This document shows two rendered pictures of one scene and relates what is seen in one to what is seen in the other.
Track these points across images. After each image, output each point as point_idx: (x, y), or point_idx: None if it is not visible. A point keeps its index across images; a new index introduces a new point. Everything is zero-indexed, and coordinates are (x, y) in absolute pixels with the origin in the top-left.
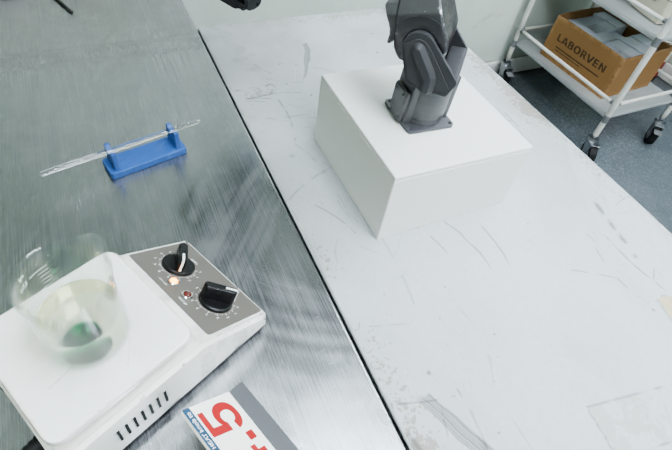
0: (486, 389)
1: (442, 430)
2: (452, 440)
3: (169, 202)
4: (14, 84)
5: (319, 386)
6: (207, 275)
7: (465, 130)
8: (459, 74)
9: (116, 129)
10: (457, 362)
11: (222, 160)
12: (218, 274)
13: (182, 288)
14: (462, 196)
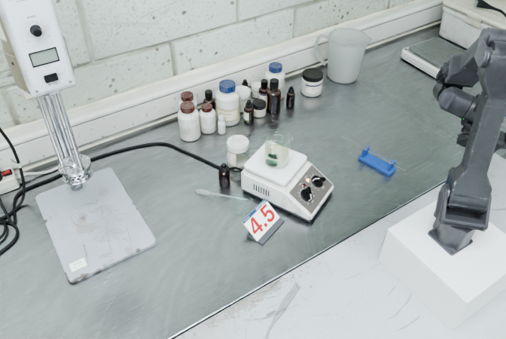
0: (310, 312)
1: (285, 292)
2: (282, 296)
3: (356, 178)
4: (391, 113)
5: (291, 245)
6: (318, 192)
7: (453, 263)
8: (452, 222)
9: (388, 150)
10: (320, 299)
11: (393, 189)
12: (321, 196)
13: (306, 183)
14: (422, 288)
